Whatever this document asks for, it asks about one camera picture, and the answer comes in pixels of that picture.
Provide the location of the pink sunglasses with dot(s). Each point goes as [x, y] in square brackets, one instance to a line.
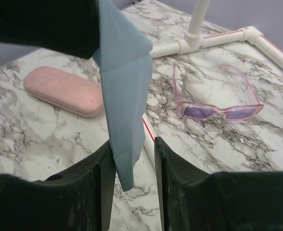
[204, 111]

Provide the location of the white PVC pipe rack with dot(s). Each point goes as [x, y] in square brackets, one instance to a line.
[199, 49]

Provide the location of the blue cleaning cloth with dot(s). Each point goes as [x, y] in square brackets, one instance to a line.
[125, 67]

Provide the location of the pink glasses case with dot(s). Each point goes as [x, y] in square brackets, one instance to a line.
[67, 91]

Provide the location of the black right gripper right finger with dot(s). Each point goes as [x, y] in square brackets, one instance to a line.
[191, 199]

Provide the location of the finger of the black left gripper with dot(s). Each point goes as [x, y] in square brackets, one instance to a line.
[66, 26]

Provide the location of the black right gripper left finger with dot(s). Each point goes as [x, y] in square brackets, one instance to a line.
[78, 198]

